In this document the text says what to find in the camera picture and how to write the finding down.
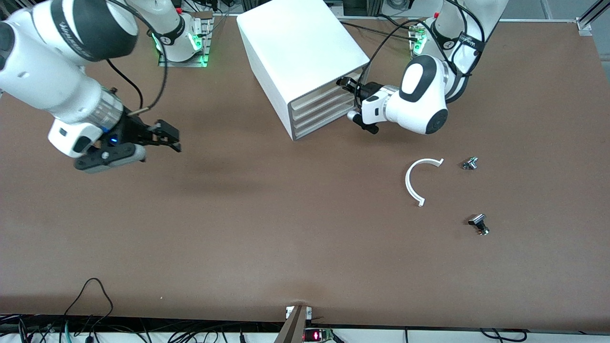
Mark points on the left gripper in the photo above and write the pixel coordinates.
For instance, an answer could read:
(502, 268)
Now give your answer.
(367, 90)

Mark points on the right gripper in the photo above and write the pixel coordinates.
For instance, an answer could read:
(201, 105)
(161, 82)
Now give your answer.
(131, 130)

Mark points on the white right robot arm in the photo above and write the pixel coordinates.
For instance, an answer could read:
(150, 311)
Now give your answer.
(43, 71)

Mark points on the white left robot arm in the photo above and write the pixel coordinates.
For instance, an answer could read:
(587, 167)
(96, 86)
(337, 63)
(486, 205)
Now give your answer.
(424, 95)

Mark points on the white curved plastic strip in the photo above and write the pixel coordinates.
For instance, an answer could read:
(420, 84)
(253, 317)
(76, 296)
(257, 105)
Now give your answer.
(407, 182)

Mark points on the small silver metal component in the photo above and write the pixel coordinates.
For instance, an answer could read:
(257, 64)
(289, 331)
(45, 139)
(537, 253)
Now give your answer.
(470, 164)

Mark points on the small black knob component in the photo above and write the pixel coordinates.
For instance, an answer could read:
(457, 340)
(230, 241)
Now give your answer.
(478, 220)

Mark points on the small device red display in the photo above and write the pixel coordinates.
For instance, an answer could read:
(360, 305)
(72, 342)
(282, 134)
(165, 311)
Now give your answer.
(317, 336)

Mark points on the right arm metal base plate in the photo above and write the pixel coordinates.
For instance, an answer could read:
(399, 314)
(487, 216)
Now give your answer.
(183, 63)

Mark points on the brown camera support post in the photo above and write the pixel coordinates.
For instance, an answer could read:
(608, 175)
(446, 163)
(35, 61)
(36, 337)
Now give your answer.
(293, 331)

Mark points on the aluminium frame corner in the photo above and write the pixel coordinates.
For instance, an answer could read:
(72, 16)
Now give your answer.
(584, 25)

